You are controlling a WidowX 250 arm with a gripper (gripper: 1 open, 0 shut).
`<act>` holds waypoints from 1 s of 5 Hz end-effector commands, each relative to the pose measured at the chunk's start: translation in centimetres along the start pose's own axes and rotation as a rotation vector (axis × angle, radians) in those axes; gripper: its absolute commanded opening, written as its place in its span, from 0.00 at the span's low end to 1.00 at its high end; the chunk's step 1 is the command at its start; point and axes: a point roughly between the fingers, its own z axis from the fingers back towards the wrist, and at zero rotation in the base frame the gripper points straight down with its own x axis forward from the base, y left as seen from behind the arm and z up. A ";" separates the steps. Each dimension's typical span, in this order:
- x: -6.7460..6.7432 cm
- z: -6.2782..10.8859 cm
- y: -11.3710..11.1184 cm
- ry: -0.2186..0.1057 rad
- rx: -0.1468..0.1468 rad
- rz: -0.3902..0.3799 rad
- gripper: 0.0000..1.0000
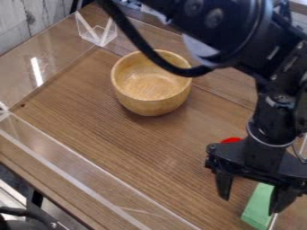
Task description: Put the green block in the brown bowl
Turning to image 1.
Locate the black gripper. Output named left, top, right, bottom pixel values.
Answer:
left=206, top=139, right=307, bottom=215

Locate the green foam block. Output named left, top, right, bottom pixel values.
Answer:
left=242, top=183, right=274, bottom=230

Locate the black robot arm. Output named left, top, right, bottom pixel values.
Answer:
left=141, top=0, right=307, bottom=213

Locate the wooden brown bowl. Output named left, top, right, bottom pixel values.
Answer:
left=111, top=51, right=193, bottom=116

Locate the red plush strawberry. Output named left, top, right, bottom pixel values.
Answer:
left=221, top=137, right=242, bottom=144

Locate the clear acrylic enclosure wall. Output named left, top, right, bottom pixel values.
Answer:
left=0, top=102, right=201, bottom=230

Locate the black metal table frame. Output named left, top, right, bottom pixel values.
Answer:
left=0, top=185, right=71, bottom=230

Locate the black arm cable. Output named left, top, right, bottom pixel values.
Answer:
left=95, top=0, right=215, bottom=78

